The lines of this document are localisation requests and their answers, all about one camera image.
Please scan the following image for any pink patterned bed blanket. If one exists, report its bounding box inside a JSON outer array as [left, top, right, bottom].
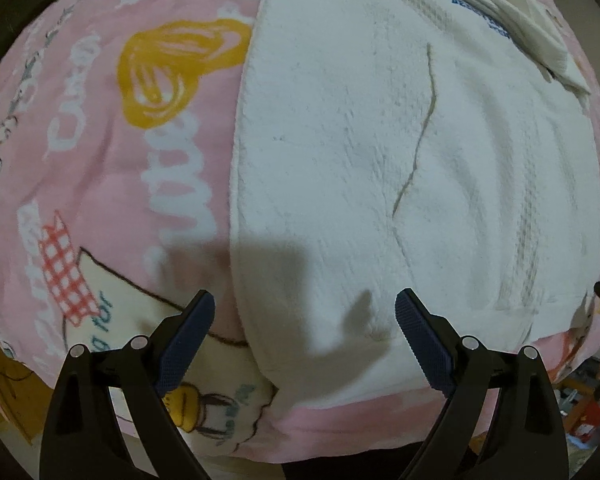
[[0, 0, 600, 464]]

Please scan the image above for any white zip hoodie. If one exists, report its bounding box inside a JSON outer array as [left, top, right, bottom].
[[230, 0, 600, 413]]

